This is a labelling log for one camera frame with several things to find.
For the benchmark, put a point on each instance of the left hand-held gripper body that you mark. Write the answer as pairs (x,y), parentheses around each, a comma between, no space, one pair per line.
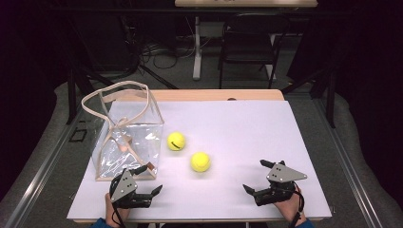
(124,186)

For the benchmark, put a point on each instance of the white table sheet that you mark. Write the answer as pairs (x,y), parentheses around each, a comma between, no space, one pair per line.
(253,142)

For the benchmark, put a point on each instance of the yellow tennis ball black mark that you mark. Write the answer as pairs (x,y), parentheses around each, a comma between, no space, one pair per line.
(176,139)

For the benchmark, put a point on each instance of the black metal stand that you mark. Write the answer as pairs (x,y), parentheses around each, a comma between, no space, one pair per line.
(71,95)
(331,101)

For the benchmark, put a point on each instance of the person's right hand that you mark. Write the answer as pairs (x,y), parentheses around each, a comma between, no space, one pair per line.
(292,210)

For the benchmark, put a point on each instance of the black tripod leg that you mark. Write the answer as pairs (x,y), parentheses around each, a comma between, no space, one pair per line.
(158,77)

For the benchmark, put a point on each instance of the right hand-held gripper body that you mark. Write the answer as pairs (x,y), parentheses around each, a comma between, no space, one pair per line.
(283,174)

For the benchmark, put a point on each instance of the grey metal floor rail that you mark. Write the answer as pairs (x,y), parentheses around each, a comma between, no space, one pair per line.
(38,177)
(351,171)

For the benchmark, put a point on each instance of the black folding chair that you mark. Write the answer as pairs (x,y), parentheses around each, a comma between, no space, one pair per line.
(247,47)

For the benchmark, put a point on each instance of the plain yellow tennis ball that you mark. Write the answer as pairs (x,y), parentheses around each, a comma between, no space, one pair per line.
(200,161)

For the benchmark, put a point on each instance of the white desk with wooden top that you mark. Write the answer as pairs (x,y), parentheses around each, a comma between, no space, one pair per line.
(197,63)

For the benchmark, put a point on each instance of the person's left hand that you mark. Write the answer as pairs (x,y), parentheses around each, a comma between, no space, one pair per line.
(115,217)

